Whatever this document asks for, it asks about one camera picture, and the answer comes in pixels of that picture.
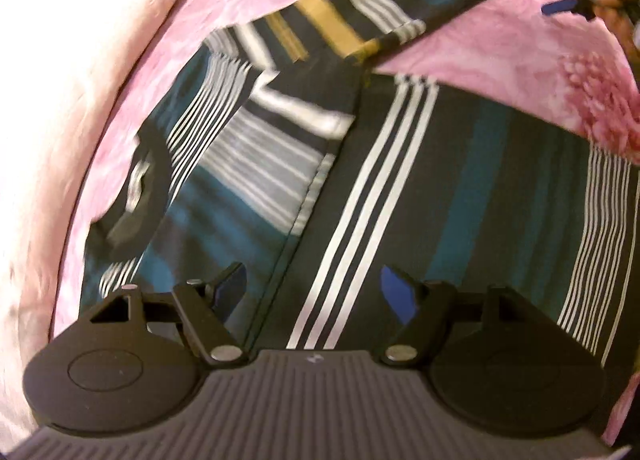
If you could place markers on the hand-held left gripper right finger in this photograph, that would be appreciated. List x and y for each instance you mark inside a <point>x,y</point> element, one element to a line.
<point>397,290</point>

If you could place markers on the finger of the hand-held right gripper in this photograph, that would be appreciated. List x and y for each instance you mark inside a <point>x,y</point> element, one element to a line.
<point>557,7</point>

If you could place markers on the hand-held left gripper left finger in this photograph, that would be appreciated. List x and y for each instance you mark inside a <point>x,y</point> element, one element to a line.
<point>231,281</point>

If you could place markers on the dark striped shirt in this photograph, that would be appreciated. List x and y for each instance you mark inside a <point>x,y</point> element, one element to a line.
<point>450,200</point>

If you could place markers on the pink floral bed sheet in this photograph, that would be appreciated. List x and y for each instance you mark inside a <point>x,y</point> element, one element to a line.
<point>480,47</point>

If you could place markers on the light pink blanket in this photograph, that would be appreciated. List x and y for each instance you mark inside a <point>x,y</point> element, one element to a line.
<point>55,130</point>

